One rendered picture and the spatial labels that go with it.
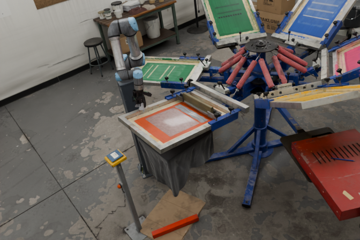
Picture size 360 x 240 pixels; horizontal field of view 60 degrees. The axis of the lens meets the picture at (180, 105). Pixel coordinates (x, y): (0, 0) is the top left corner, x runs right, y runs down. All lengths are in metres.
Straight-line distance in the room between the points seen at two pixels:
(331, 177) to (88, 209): 2.42
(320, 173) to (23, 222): 2.93
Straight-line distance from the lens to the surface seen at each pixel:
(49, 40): 5.97
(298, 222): 3.21
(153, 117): 2.62
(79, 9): 6.07
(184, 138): 2.28
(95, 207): 3.56
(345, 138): 2.36
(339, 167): 2.14
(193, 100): 2.68
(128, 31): 2.62
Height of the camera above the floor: 2.59
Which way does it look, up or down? 34 degrees down
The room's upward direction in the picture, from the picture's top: 9 degrees counter-clockwise
